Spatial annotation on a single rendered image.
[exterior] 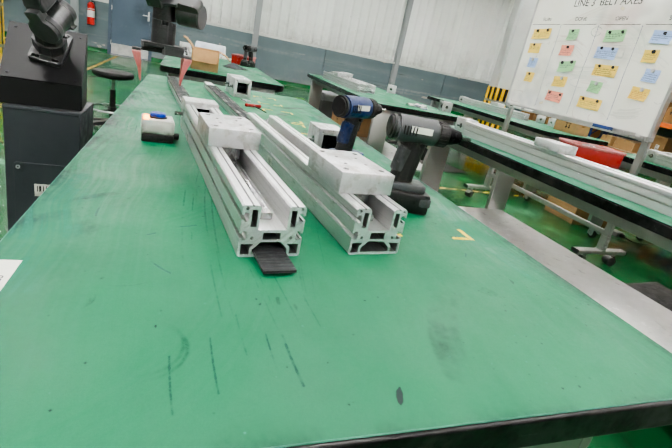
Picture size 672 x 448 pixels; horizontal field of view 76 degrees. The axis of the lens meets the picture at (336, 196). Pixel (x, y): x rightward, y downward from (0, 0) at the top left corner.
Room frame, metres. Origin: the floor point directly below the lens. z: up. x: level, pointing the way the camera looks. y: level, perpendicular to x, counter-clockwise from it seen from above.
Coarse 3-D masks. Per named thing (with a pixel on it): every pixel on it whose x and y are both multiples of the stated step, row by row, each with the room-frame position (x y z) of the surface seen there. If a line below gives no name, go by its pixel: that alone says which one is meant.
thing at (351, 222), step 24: (264, 144) 1.17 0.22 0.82; (288, 144) 1.03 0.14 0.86; (312, 144) 1.09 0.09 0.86; (288, 168) 0.97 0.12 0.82; (312, 192) 0.83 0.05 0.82; (336, 192) 0.74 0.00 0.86; (336, 216) 0.73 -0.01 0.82; (360, 216) 0.68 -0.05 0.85; (384, 216) 0.72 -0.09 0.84; (360, 240) 0.67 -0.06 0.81; (384, 240) 0.70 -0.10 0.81
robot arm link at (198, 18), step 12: (156, 0) 1.07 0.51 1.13; (168, 0) 1.10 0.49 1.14; (180, 0) 1.11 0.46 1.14; (192, 0) 1.11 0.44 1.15; (180, 12) 1.11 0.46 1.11; (192, 12) 1.11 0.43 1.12; (204, 12) 1.14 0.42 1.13; (180, 24) 1.13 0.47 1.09; (192, 24) 1.12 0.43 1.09; (204, 24) 1.15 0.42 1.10
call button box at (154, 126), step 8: (144, 120) 1.09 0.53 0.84; (152, 120) 1.10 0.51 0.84; (160, 120) 1.11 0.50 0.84; (168, 120) 1.13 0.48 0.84; (144, 128) 1.09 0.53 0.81; (152, 128) 1.10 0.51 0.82; (160, 128) 1.11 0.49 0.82; (168, 128) 1.12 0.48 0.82; (144, 136) 1.09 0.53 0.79; (152, 136) 1.10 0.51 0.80; (160, 136) 1.11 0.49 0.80; (168, 136) 1.12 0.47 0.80; (176, 136) 1.16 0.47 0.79
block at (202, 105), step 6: (186, 96) 1.37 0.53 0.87; (186, 102) 1.29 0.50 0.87; (192, 102) 1.29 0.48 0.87; (198, 102) 1.30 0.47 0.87; (204, 102) 1.33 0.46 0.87; (210, 102) 1.35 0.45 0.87; (198, 108) 1.30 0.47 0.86; (204, 108) 1.31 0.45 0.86; (174, 114) 1.31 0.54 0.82; (180, 114) 1.31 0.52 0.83; (180, 120) 1.36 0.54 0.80
